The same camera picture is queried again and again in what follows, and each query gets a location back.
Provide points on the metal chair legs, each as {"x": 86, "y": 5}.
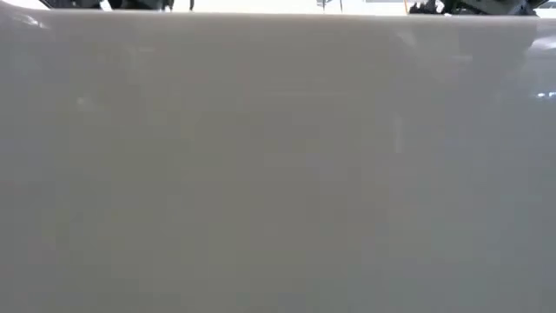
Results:
{"x": 323, "y": 5}

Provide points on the yellow pole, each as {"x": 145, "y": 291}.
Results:
{"x": 405, "y": 6}

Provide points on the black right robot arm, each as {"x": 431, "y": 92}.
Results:
{"x": 478, "y": 6}

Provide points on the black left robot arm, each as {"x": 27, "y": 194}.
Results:
{"x": 130, "y": 3}

